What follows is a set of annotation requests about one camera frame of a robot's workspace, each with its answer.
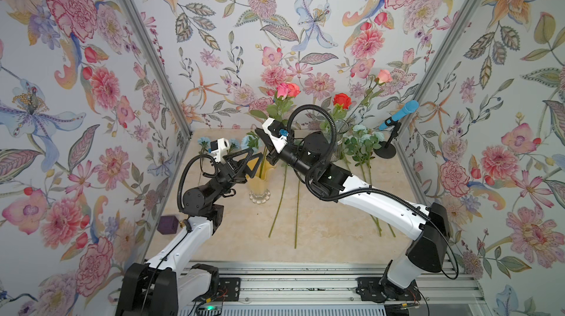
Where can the light pink rose stem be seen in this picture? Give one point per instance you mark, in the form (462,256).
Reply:
(375,83)

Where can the blue carnation stem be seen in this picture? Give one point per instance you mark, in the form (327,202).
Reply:
(205,145)
(237,145)

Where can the aluminium corner frame post right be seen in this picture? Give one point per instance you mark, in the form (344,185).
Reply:
(415,97)

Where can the clear glass vase with twine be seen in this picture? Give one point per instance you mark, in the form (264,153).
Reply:
(340,133)

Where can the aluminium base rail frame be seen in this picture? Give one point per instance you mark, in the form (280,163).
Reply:
(268,288)

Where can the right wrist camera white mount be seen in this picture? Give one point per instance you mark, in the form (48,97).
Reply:
(276,133)

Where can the coral red rose stem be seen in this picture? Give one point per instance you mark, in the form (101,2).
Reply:
(293,90)

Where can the small purple box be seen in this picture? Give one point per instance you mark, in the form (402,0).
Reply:
(170,224)

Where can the blue microphone on black stand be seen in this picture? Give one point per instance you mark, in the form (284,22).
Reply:
(387,149)

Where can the magenta pink rose stem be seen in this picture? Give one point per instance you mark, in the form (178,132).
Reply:
(275,107)

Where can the aluminium corner frame post left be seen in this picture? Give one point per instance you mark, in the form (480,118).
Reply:
(152,57)

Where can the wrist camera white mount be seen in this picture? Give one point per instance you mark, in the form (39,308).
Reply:
(219,149)
(276,133)

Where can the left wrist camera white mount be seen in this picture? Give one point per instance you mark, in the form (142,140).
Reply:
(219,149)

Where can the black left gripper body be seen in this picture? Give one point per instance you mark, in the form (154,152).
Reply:
(227,166)

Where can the yellow fluted glass vase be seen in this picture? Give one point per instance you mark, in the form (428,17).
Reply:
(259,184)

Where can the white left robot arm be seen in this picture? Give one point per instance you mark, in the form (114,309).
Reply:
(176,254)

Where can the aluminium corner frame post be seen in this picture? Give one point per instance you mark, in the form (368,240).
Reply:
(152,57)
(415,97)

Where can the small red rose stem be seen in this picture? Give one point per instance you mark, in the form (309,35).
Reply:
(341,105)

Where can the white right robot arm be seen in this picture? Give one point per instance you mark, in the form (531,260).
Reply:
(425,226)

